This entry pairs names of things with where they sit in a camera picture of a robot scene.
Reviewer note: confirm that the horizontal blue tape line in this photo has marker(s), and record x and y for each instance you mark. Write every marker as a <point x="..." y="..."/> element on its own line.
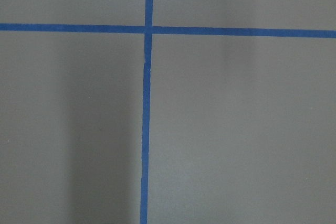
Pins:
<point x="168" y="30"/>

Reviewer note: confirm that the vertical blue tape line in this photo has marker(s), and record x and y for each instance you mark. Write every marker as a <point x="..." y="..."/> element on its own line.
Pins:
<point x="148" y="25"/>

